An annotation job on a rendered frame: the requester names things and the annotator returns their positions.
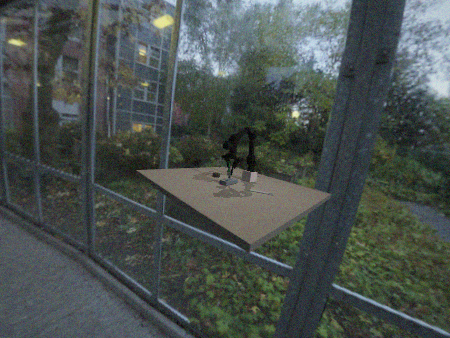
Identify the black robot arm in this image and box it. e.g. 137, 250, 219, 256
223, 127, 257, 172

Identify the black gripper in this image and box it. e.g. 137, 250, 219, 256
222, 150, 243, 169

